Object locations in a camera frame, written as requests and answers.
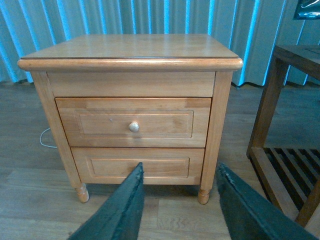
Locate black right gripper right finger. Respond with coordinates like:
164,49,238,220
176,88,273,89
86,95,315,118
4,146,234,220
216,163,316,240

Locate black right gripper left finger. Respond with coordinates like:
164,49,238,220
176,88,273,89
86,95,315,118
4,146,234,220
69,162,145,240

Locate wooden drawer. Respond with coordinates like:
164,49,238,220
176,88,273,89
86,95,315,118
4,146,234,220
56,97,211,148
71,147,204,185

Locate dark wooden side table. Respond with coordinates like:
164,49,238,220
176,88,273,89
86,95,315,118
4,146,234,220
246,45,320,235

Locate light wooden nightstand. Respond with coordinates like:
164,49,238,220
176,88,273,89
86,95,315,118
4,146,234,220
18,34,243,205

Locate light blue pleated curtain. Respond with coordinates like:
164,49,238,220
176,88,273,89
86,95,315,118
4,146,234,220
0,0,320,86

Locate dark object top right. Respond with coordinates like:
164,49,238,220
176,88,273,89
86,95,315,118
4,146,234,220
293,0,320,20

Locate white cable on floor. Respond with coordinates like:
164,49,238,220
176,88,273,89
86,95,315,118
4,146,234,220
39,127,58,149

